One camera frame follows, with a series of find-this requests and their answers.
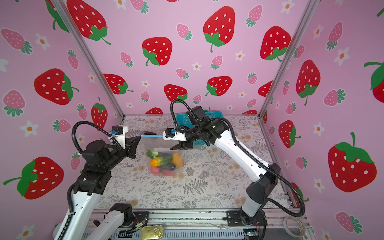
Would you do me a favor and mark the red toy pepper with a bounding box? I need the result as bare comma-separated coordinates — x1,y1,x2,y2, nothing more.
162,170,176,177

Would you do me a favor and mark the gold tin can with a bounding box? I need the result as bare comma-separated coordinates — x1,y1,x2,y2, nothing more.
141,225,164,240

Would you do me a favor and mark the teal plastic basket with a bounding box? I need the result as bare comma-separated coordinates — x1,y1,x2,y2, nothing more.
175,110,224,147

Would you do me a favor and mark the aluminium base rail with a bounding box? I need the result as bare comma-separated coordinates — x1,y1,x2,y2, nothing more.
133,209,316,240

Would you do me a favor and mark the black stapler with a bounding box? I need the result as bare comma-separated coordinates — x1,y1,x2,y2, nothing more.
144,131,157,136

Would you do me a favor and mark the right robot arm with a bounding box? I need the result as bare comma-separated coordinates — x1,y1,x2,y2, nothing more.
163,118,306,226

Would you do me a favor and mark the green leafy vegetable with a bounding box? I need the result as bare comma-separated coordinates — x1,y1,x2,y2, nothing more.
146,150,159,160

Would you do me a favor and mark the magenta toy fruit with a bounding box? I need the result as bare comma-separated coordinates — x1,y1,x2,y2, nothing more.
150,167,162,175

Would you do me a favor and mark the clear zip top bag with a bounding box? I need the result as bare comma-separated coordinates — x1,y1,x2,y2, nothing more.
141,132,184,177

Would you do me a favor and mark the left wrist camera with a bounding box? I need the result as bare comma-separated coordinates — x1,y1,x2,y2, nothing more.
109,125,128,149

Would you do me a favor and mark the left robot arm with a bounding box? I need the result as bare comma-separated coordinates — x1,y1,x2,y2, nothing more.
55,135,141,240

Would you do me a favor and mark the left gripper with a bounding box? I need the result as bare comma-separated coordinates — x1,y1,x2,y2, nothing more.
103,135,140,175

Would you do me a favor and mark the clear tape roll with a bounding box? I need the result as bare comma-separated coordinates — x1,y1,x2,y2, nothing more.
283,216,306,239

